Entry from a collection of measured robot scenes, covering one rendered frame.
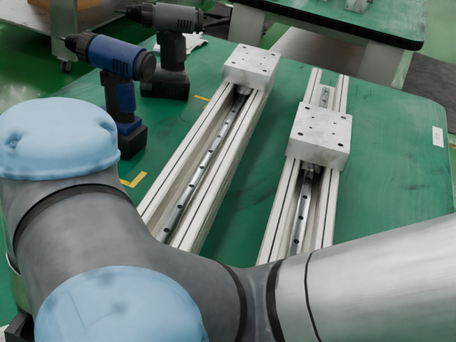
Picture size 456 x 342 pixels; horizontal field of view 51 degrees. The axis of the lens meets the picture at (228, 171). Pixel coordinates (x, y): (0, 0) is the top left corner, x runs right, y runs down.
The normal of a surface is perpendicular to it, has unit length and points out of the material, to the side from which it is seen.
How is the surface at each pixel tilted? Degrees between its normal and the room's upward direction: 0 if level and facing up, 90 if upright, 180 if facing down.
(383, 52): 90
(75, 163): 87
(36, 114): 0
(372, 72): 90
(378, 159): 0
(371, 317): 67
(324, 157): 90
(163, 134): 0
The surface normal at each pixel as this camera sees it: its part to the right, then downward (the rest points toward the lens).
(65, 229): -0.19, -0.67
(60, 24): -0.33, 0.50
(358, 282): -0.60, -0.41
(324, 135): 0.17, -0.81
